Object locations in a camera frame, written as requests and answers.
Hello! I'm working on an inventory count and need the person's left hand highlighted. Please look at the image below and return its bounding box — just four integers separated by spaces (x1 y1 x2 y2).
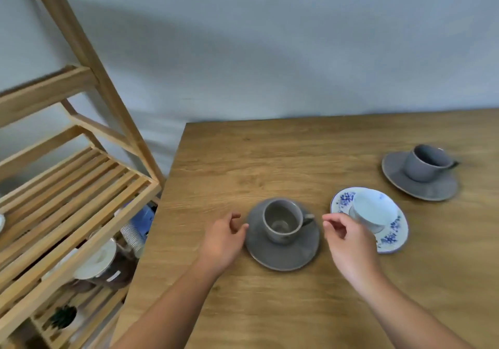
197 212 249 277

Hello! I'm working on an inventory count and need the person's right hand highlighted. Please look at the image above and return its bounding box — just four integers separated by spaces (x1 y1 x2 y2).
322 212 385 288

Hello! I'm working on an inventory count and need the person's left forearm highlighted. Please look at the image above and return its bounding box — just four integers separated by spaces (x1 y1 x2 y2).
111 260 223 349

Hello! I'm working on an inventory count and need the person's right forearm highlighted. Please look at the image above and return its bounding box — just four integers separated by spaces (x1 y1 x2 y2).
358 272 475 349

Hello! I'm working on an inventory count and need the grey cup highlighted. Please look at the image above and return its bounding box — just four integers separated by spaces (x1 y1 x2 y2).
403 144 460 183
262 199 315 244

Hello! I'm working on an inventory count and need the white cup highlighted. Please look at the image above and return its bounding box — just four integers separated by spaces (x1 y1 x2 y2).
349 189 399 235

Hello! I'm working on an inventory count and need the grey saucer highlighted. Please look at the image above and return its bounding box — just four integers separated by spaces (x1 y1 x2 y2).
245 198 321 272
382 151 459 202

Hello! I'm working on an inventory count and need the white blue floral saucer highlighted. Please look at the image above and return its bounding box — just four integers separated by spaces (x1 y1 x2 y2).
330 187 409 254

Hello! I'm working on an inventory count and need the blue packet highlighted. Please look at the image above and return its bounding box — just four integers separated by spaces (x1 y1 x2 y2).
130 204 156 241

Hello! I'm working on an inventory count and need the stack of paper cups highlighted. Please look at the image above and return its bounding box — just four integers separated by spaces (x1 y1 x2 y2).
120 222 147 259

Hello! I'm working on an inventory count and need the dark glass jar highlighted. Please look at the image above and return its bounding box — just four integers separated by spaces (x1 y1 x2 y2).
90 243 138 292

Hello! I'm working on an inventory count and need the white round lid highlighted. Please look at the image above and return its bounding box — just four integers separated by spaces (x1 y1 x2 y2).
73 239 117 281

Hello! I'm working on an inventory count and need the wooden shelf rack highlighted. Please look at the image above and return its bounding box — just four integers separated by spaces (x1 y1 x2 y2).
0 0 167 349

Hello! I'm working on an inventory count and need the small potted plant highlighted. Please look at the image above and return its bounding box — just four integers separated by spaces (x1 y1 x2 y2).
50 305 79 331

